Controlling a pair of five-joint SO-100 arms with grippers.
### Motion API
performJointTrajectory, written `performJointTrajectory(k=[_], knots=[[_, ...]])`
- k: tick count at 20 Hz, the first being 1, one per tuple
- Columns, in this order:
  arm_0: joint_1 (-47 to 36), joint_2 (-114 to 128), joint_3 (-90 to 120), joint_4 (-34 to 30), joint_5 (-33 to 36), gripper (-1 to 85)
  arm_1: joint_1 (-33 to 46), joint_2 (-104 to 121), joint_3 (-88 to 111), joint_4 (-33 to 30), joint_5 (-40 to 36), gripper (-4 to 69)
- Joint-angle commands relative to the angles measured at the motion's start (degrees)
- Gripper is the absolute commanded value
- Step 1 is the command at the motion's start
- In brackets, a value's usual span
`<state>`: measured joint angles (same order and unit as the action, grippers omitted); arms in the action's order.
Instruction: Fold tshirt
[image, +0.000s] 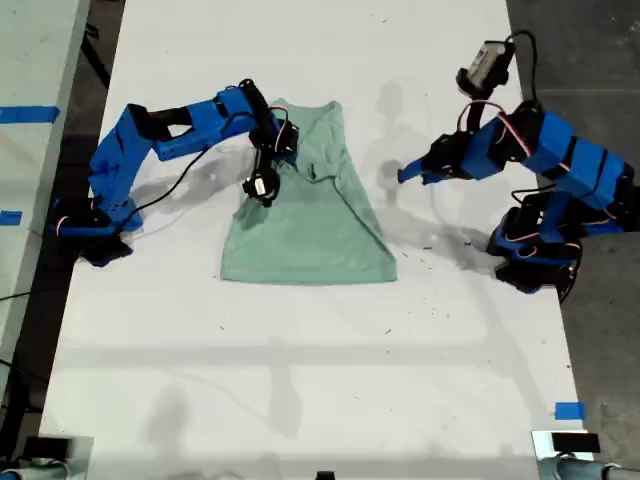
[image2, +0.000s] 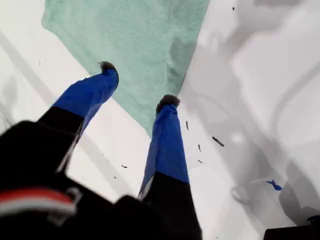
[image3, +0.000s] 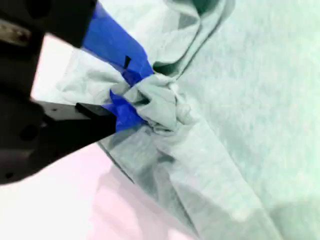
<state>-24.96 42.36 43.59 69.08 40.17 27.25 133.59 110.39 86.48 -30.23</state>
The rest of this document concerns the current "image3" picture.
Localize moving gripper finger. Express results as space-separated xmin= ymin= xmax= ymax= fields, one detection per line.
xmin=37 ymin=0 xmax=154 ymax=87

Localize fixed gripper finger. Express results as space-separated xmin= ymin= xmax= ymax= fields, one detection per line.
xmin=42 ymin=89 xmax=149 ymax=166

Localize pale green T-shirt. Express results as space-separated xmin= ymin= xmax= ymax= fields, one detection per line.
xmin=53 ymin=0 xmax=320 ymax=240

